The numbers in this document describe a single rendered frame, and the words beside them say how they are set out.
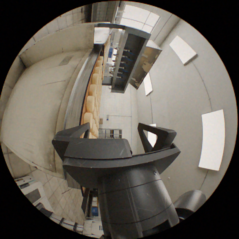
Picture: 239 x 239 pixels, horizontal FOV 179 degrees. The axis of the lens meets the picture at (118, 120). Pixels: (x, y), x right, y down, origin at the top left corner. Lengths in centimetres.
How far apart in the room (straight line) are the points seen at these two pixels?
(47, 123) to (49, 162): 12
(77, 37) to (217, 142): 239
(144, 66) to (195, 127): 186
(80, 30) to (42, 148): 62
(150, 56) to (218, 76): 184
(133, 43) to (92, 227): 144
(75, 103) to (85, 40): 46
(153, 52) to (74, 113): 67
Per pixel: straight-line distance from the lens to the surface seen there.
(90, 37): 59
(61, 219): 96
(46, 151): 28
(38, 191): 106
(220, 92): 214
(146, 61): 73
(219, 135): 200
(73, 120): 24
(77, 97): 28
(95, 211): 450
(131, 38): 67
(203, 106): 215
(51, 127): 27
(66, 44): 66
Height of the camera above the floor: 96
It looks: 10 degrees up
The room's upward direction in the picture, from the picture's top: 92 degrees clockwise
